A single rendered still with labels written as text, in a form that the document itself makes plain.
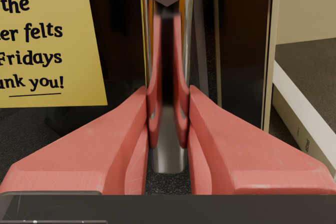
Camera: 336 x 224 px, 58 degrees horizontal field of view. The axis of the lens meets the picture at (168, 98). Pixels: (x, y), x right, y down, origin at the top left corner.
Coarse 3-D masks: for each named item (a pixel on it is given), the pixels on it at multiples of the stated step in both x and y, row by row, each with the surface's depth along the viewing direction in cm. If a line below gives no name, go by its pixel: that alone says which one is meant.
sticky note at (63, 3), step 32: (0, 0) 14; (32, 0) 14; (64, 0) 14; (0, 32) 14; (32, 32) 14; (64, 32) 14; (0, 64) 15; (32, 64) 16; (64, 64) 16; (96, 64) 16; (0, 96) 17; (32, 96) 17; (64, 96) 17; (96, 96) 17
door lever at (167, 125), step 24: (144, 0) 9; (168, 0) 8; (192, 0) 9; (144, 24) 9; (168, 24) 9; (144, 48) 10; (168, 48) 10; (144, 72) 11; (168, 72) 10; (168, 96) 11; (168, 120) 11; (168, 144) 12; (168, 168) 13
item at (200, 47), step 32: (96, 0) 14; (128, 0) 14; (224, 0) 14; (256, 0) 14; (96, 32) 15; (128, 32) 15; (192, 32) 15; (224, 32) 15; (256, 32) 15; (128, 64) 16; (192, 64) 16; (224, 64) 16; (256, 64) 16; (128, 96) 17; (224, 96) 17; (256, 96) 17; (0, 128) 18; (32, 128) 18; (64, 128) 18; (0, 160) 20; (160, 192) 21
